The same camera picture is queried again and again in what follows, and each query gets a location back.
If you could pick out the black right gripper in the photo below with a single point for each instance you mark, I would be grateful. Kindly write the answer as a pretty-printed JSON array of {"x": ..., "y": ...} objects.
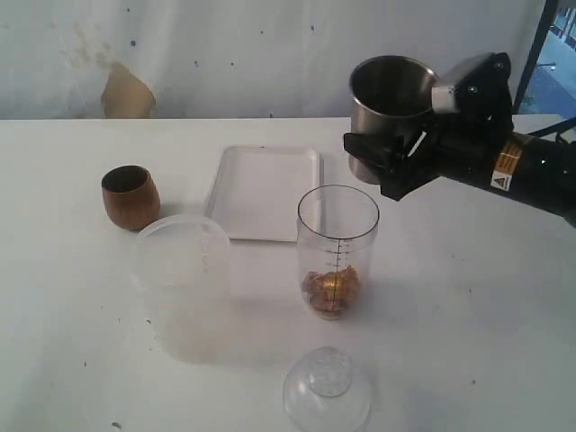
[{"x": 462, "y": 144}]

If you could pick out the stainless steel tumbler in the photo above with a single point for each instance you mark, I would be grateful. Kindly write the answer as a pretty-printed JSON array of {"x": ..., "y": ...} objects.
[{"x": 392, "y": 96}]

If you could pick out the wooden block pieces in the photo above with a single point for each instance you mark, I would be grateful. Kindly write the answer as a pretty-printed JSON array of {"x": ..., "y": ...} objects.
[{"x": 311, "y": 289}]

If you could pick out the clear dome shaker lid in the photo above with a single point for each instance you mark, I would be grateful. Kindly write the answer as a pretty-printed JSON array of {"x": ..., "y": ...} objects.
[{"x": 326, "y": 391}]

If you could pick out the brown wooden cup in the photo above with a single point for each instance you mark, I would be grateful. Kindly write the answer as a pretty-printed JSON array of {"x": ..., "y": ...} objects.
[{"x": 130, "y": 197}]

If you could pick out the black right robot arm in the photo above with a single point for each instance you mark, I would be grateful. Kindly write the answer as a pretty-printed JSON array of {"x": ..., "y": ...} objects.
[{"x": 537, "y": 169}]

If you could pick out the clear graduated shaker cup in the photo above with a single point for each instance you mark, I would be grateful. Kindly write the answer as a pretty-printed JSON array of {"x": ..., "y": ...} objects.
[{"x": 336, "y": 228}]

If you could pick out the white rectangular tray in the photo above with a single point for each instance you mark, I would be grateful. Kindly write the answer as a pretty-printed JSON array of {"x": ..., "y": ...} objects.
[{"x": 256, "y": 191}]

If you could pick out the translucent plastic lidded container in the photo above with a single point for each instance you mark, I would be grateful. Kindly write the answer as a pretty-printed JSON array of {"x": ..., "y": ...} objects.
[{"x": 180, "y": 266}]

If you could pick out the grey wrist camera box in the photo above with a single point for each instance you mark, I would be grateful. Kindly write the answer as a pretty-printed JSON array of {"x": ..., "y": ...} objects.
[{"x": 445, "y": 90}]

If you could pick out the dark window frame post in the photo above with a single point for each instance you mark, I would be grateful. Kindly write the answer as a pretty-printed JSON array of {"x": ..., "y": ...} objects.
[{"x": 542, "y": 29}]

